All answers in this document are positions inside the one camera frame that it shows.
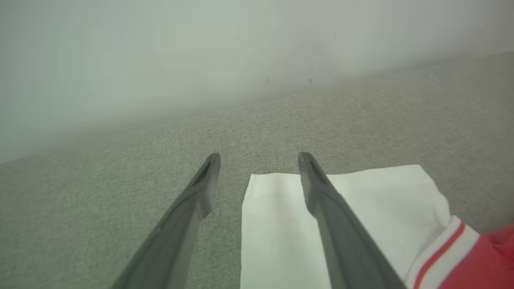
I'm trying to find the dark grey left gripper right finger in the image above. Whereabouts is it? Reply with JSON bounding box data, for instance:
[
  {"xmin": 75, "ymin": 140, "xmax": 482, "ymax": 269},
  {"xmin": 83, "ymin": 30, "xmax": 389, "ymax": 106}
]
[{"xmin": 298, "ymin": 152, "xmax": 408, "ymax": 289}]

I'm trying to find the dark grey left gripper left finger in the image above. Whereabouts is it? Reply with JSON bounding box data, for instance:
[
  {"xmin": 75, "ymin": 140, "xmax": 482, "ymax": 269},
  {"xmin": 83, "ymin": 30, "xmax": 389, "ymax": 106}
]
[{"xmin": 110, "ymin": 153, "xmax": 222, "ymax": 289}]

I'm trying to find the red jersey with white sleeves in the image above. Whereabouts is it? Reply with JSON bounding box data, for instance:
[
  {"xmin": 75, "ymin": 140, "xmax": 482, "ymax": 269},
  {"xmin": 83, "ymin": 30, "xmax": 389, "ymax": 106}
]
[{"xmin": 240, "ymin": 164, "xmax": 514, "ymax": 289}]

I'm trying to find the grey fabric sofa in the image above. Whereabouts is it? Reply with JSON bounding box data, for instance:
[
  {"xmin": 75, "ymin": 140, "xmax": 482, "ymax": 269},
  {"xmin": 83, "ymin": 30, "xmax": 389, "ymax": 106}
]
[{"xmin": 0, "ymin": 51, "xmax": 514, "ymax": 289}]

